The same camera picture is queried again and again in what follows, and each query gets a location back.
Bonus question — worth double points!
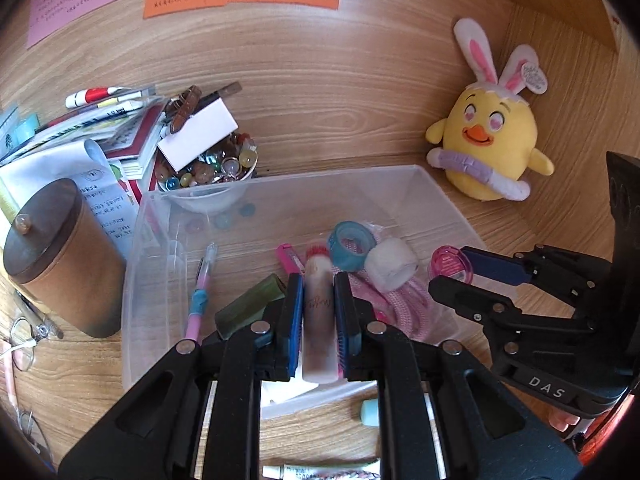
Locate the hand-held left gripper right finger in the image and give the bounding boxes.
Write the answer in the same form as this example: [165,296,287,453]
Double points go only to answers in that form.
[334,271,583,480]

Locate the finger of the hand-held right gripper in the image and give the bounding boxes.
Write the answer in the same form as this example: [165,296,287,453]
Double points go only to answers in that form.
[460,244,613,311]
[428,275,583,342]

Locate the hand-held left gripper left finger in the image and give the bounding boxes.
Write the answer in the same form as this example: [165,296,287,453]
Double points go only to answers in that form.
[59,272,306,480]

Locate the beige cosmetic tube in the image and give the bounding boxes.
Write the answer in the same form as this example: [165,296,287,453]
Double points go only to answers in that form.
[301,241,341,385]

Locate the pink round case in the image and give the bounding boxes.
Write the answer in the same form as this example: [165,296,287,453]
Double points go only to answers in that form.
[429,245,476,283]

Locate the dark green bottle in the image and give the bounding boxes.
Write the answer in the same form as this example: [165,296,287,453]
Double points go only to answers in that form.
[215,272,288,341]

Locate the pink rope lanyard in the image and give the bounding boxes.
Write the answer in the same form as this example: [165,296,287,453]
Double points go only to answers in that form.
[347,220,463,346]

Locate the blue tape roll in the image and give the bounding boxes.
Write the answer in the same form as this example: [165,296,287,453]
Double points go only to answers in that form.
[327,221,377,269]

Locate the white gauze roll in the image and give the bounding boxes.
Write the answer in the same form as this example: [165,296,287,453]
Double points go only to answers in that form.
[364,238,419,292]

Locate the pink pen with blue grip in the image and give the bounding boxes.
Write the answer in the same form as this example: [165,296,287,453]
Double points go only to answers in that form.
[184,242,219,343]

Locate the clear plastic storage box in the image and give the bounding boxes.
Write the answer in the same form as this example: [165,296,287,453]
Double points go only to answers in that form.
[122,164,493,420]

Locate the person's right hand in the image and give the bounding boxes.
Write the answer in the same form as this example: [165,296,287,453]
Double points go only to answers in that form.
[547,406,584,433]

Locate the yellow chick plush toy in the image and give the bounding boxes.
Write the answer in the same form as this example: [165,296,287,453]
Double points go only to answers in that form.
[426,17,556,203]

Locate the white bowl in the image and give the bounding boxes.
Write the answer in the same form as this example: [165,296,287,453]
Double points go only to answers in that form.
[154,152,260,213]

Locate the white ointment tube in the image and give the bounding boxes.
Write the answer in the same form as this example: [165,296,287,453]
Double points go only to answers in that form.
[261,461,381,480]

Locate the pile of glass beads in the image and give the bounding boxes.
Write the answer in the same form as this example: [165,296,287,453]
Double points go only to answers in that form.
[155,131,259,191]

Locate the white cardboard box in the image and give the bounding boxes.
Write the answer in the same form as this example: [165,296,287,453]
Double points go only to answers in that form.
[156,100,239,172]

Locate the white printed paper sheet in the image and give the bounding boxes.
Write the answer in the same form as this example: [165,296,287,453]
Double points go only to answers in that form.
[0,140,142,261]

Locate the brown lidded cup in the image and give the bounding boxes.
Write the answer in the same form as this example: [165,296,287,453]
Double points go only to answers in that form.
[2,178,127,339]

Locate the stack of booklets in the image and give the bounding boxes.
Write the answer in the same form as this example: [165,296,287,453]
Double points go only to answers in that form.
[0,95,168,196]

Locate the small metal clipper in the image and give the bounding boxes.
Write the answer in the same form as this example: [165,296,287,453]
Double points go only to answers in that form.
[15,290,64,340]

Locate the pale pink stick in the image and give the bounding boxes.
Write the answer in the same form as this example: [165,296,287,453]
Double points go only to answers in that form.
[0,340,18,408]

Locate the red white marker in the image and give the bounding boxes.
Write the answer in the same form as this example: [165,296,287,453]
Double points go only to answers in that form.
[65,86,156,109]

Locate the teal printed packet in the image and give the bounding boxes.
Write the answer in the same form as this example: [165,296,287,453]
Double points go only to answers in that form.
[0,110,41,148]

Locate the pink white braided cord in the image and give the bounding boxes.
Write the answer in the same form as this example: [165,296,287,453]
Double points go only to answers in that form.
[285,467,381,480]

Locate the brown watch strap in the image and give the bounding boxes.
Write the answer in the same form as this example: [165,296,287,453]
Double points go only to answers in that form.
[165,86,203,135]

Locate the thin frame glasses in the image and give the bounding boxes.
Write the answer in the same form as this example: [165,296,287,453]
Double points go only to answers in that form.
[0,317,40,372]

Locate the white cable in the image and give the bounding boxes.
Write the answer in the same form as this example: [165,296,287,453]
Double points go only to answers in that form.
[0,337,38,361]

